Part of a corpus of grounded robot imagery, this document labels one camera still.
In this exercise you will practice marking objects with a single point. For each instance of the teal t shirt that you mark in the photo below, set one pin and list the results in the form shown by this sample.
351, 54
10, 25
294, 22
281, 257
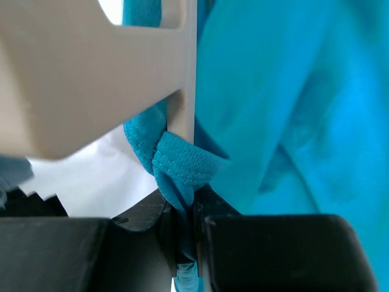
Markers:
291, 118

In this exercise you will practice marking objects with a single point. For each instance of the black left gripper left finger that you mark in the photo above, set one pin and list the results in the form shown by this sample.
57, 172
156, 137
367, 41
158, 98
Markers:
42, 249

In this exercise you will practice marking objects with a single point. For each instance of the beige wooden hanger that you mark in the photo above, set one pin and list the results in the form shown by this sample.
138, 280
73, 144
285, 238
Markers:
69, 75

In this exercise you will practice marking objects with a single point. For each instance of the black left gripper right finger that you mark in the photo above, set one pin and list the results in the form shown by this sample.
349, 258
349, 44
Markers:
276, 252

